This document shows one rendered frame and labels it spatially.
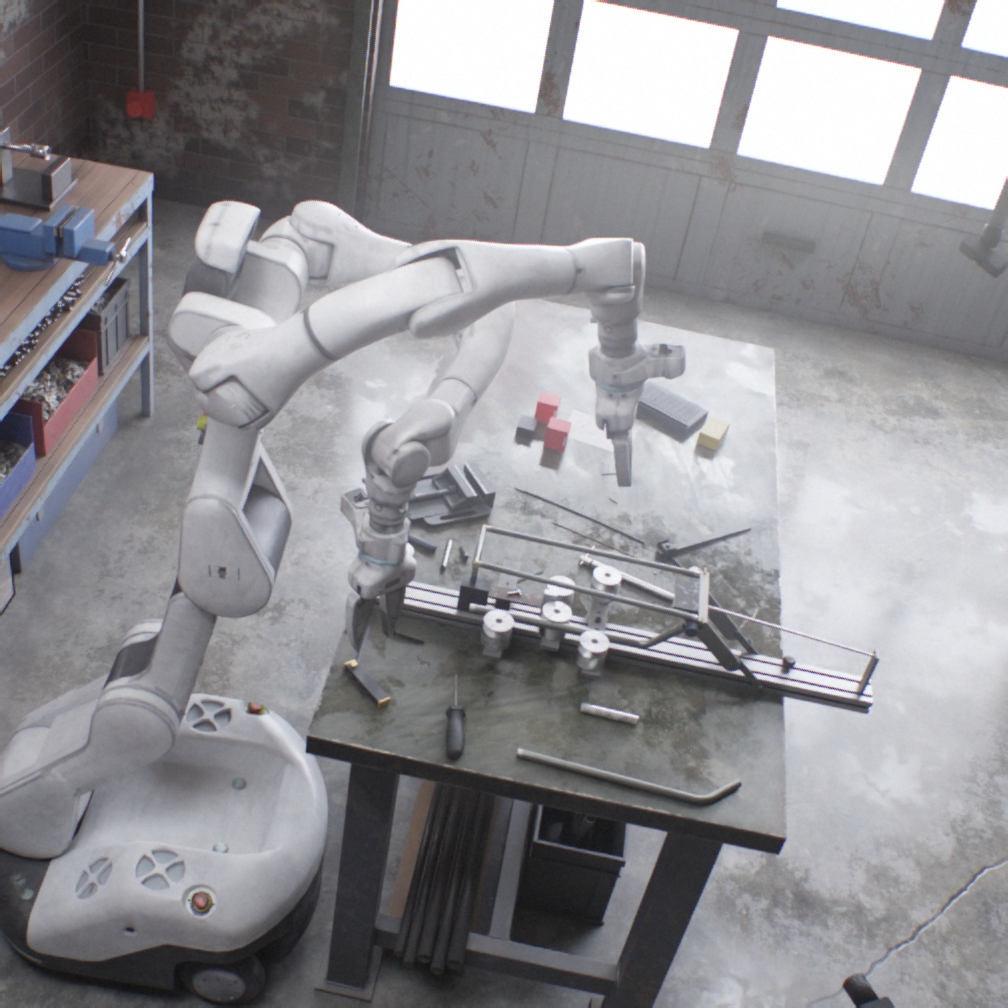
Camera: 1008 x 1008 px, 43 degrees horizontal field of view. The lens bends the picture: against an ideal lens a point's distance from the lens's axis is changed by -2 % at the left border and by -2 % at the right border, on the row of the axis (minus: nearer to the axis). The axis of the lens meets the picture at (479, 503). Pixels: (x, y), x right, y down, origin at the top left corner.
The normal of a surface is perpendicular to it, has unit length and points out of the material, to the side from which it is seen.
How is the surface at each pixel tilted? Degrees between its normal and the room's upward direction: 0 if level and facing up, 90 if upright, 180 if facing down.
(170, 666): 90
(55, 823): 90
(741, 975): 0
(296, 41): 90
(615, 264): 61
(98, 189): 0
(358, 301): 46
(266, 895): 52
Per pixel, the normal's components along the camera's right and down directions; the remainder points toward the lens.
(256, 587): 0.18, 0.62
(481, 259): 0.34, -0.33
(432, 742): 0.14, -0.77
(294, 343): -0.45, 0.17
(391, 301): -0.03, -0.06
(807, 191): -0.16, 0.60
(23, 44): 0.98, 0.21
